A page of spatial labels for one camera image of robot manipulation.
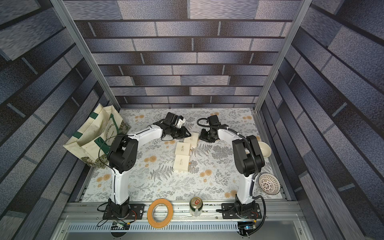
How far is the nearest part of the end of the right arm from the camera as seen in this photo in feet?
2.45

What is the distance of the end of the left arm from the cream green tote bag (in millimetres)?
338

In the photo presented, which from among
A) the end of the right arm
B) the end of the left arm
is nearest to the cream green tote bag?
the end of the left arm

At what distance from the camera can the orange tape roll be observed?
70 cm

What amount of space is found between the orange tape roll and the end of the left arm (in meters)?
0.35

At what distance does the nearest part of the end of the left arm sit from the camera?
30.4 inches

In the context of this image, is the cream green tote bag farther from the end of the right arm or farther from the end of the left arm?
the end of the right arm

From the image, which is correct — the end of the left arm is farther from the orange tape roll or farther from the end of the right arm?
the orange tape roll

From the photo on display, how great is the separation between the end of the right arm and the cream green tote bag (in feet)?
1.85

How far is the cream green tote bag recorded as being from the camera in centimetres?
77

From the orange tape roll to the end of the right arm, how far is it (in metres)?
0.40
